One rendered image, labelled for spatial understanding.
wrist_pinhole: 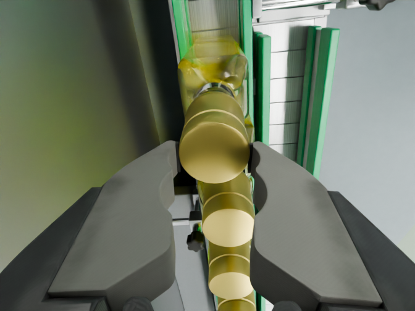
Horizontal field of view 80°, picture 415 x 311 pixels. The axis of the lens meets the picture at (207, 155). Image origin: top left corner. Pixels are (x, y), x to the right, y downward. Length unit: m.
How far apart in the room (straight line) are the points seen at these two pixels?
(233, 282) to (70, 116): 0.18
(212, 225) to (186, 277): 0.55
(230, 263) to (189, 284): 0.54
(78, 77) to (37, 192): 0.11
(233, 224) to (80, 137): 0.15
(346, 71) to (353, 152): 0.19
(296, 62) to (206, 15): 0.15
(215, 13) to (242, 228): 0.30
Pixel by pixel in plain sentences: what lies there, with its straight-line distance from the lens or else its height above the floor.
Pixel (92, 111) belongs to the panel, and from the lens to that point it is 0.26.
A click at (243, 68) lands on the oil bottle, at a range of 0.19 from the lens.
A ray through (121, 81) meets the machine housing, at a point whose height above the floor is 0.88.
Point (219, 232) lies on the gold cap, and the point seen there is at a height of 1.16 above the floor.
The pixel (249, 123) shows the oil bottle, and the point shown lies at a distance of 0.23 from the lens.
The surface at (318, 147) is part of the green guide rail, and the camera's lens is 0.38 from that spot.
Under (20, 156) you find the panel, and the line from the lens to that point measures 0.19.
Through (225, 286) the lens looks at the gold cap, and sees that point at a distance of 0.21.
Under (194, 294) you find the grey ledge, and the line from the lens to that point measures 0.77.
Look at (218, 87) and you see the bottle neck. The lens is 0.17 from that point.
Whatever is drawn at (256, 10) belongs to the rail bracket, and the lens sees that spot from 0.31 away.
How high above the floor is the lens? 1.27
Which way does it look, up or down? 60 degrees down
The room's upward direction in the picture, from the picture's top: 177 degrees counter-clockwise
